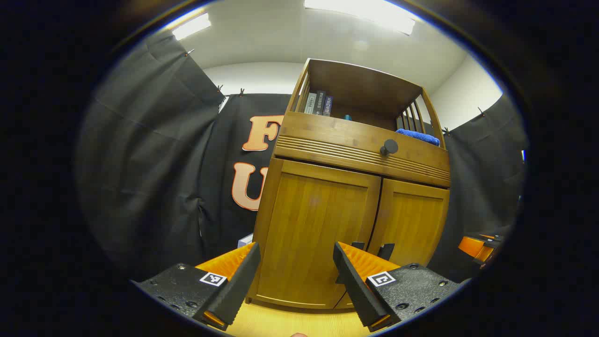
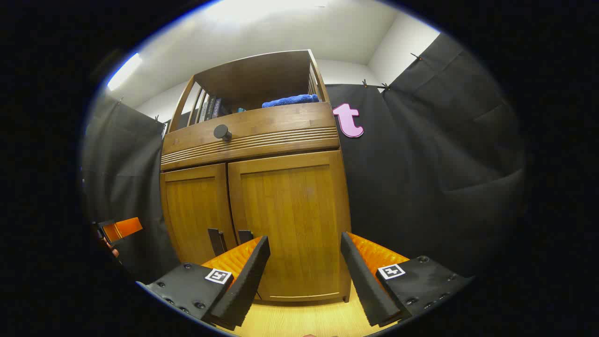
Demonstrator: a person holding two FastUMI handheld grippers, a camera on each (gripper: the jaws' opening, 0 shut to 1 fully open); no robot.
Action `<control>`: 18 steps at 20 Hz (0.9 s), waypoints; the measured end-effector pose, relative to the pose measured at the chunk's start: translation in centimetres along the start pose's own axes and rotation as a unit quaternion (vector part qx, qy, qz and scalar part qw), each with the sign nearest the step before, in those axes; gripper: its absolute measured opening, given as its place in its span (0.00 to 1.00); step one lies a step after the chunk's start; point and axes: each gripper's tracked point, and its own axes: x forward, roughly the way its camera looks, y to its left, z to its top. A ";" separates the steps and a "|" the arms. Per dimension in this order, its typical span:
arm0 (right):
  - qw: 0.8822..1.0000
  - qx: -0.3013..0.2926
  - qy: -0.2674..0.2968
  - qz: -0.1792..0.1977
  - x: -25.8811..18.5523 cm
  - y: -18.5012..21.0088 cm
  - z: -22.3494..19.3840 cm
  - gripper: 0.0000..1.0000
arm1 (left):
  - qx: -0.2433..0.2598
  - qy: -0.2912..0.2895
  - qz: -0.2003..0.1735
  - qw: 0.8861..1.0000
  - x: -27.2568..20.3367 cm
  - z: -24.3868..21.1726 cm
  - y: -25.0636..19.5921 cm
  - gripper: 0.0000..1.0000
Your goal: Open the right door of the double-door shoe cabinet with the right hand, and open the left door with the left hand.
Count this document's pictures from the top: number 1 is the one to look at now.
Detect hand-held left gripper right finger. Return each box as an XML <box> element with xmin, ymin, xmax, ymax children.
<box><xmin>333</xmin><ymin>242</ymin><xmax>471</xmax><ymax>333</ymax></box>

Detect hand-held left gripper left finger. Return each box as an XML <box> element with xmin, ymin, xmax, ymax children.
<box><xmin>130</xmin><ymin>242</ymin><xmax>261</xmax><ymax>331</ymax></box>

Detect wooden cabinet door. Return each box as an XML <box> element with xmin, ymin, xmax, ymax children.
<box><xmin>335</xmin><ymin>178</ymin><xmax>450</xmax><ymax>309</ymax></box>
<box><xmin>255</xmin><ymin>159</ymin><xmax>382</xmax><ymax>309</ymax></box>

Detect wooden double-door shoe cabinet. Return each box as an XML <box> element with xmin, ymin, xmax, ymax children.
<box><xmin>247</xmin><ymin>58</ymin><xmax>451</xmax><ymax>310</ymax></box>

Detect blue towel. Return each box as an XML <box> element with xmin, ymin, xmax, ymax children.
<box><xmin>396</xmin><ymin>129</ymin><xmax>441</xmax><ymax>147</ymax></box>

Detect black backdrop cloth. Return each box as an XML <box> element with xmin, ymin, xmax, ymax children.
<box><xmin>77</xmin><ymin>30</ymin><xmax>529</xmax><ymax>281</ymax></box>

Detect wooden ribbed drawer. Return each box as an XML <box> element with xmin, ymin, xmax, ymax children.
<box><xmin>274</xmin><ymin>111</ymin><xmax>451</xmax><ymax>189</ymax></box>

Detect small ceiling light panel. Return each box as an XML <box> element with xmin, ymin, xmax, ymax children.
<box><xmin>171</xmin><ymin>13</ymin><xmax>212</xmax><ymax>41</ymax></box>

